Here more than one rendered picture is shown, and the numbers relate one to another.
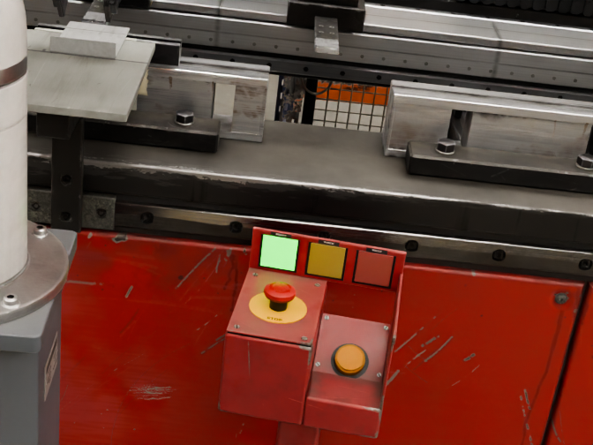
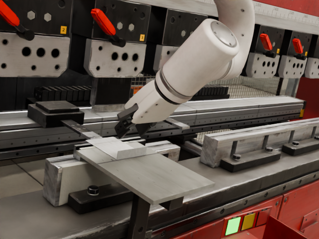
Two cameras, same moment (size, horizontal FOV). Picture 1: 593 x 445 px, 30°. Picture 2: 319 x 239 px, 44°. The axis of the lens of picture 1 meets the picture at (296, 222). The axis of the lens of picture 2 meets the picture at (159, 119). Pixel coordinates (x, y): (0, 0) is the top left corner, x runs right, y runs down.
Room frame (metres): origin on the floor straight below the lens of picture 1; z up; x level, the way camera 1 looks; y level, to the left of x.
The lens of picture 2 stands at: (0.72, 0.84, 1.33)
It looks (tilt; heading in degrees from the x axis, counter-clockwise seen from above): 15 degrees down; 317
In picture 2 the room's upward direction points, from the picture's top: 9 degrees clockwise
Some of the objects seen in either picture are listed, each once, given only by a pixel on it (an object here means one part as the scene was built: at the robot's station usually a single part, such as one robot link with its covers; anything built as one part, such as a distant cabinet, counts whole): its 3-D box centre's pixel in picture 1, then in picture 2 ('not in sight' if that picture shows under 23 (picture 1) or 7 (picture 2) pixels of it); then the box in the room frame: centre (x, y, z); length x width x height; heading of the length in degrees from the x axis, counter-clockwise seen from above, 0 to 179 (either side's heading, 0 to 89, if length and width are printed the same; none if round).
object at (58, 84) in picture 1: (71, 71); (143, 168); (1.32, 0.31, 1.00); 0.26 x 0.18 x 0.01; 2
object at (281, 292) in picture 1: (279, 299); not in sight; (1.17, 0.01, 0.79); 0.04 x 0.04 x 0.04
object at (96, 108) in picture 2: not in sight; (111, 93); (1.47, 0.31, 1.13); 0.10 x 0.02 x 0.10; 92
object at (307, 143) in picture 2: not in sight; (305, 145); (1.45, -0.69, 0.89); 0.30 x 0.05 x 0.03; 92
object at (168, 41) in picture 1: (108, 44); (111, 148); (1.47, 0.29, 0.98); 0.20 x 0.03 x 0.03; 92
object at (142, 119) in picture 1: (111, 124); (126, 190); (1.41, 0.27, 0.89); 0.30 x 0.05 x 0.03; 92
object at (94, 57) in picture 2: not in sight; (109, 37); (1.46, 0.34, 1.26); 0.15 x 0.09 x 0.17; 92
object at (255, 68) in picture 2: not in sight; (257, 50); (1.49, -0.26, 1.26); 0.15 x 0.09 x 0.17; 92
